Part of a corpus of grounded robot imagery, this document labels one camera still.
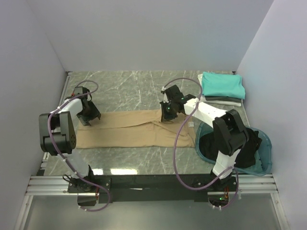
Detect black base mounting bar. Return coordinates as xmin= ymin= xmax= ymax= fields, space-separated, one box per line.
xmin=68 ymin=174 xmax=237 ymax=206

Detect folded dark grey t-shirt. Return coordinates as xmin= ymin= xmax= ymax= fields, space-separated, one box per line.
xmin=204 ymin=96 xmax=242 ymax=103

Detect beige t-shirt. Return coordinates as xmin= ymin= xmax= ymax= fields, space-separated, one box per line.
xmin=76 ymin=110 xmax=196 ymax=149

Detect folded teal t-shirt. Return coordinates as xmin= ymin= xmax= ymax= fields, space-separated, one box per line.
xmin=201 ymin=72 xmax=246 ymax=99

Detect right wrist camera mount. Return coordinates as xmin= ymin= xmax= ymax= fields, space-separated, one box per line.
xmin=161 ymin=86 xmax=166 ymax=94

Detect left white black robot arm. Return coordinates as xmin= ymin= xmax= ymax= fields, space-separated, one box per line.
xmin=38 ymin=86 xmax=101 ymax=192

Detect aluminium rail frame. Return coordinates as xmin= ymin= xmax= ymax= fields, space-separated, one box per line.
xmin=24 ymin=71 xmax=280 ymax=196

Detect folded white t-shirt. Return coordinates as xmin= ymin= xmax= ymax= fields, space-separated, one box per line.
xmin=198 ymin=74 xmax=244 ymax=107

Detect black clothes in basket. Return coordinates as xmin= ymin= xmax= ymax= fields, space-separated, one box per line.
xmin=199 ymin=128 xmax=262 ymax=168

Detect teal plastic basket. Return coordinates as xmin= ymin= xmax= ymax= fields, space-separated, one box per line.
xmin=195 ymin=123 xmax=272 ymax=176

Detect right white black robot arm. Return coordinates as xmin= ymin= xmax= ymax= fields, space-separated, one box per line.
xmin=160 ymin=85 xmax=249 ymax=188

